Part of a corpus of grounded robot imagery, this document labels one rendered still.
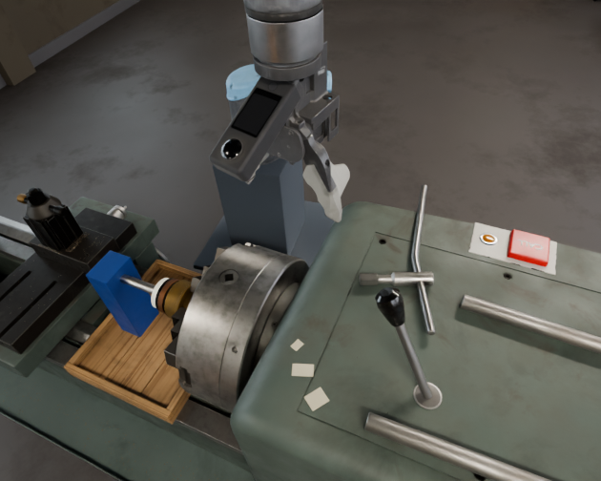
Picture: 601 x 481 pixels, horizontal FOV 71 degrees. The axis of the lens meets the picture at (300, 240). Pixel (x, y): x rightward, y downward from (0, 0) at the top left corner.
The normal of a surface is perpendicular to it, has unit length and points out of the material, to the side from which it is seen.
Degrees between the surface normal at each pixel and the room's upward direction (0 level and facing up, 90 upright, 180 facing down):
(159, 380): 0
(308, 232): 0
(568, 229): 0
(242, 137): 28
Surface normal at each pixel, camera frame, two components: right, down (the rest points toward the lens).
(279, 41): -0.13, 0.73
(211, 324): -0.27, -0.18
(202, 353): -0.35, 0.13
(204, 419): -0.04, -0.68
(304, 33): 0.47, 0.64
